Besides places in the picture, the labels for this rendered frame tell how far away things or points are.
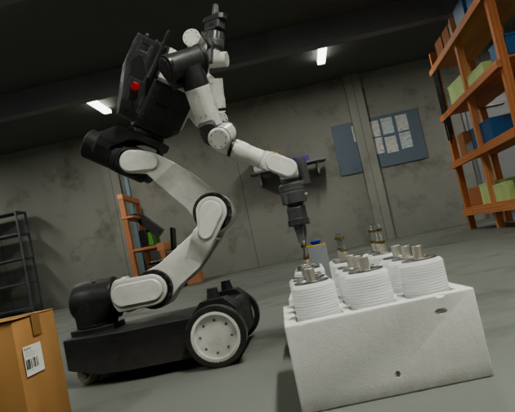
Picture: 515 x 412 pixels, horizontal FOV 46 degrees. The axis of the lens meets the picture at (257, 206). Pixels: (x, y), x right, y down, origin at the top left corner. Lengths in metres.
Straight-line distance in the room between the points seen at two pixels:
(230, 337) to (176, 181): 0.61
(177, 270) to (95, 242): 9.74
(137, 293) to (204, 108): 0.69
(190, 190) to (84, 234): 9.84
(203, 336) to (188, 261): 0.33
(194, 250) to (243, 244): 9.13
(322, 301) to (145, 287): 1.03
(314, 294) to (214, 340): 0.76
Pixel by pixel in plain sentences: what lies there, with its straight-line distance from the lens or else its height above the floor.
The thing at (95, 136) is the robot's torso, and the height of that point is 0.87.
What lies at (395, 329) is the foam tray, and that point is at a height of 0.13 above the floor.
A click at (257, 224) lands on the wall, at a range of 11.27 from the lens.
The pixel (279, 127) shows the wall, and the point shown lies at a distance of 11.43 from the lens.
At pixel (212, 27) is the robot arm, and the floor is 1.31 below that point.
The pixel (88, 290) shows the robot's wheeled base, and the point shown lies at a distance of 2.29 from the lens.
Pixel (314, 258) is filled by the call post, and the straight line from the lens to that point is 2.24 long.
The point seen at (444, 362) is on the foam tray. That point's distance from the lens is 1.30.
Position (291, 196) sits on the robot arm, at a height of 0.50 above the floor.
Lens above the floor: 0.35
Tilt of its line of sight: 4 degrees up
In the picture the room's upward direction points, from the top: 12 degrees counter-clockwise
